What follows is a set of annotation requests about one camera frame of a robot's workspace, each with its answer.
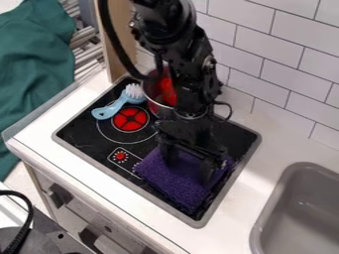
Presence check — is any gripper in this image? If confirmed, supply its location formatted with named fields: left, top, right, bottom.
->
left=153, top=116, right=230, bottom=187

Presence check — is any purple cloth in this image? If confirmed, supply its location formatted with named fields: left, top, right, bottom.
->
left=132, top=146, right=236, bottom=216

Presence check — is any toy stove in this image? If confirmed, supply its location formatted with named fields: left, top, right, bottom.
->
left=52, top=75, right=263, bottom=229

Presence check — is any green cloth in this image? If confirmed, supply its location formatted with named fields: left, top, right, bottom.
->
left=0, top=0, right=77, bottom=183

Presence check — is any silver pot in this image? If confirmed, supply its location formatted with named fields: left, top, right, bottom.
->
left=141, top=67, right=211, bottom=121

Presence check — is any blue dish brush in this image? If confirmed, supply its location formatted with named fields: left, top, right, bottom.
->
left=89, top=82, right=146, bottom=121

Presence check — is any toy sink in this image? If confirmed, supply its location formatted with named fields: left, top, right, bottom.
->
left=247, top=161, right=339, bottom=254

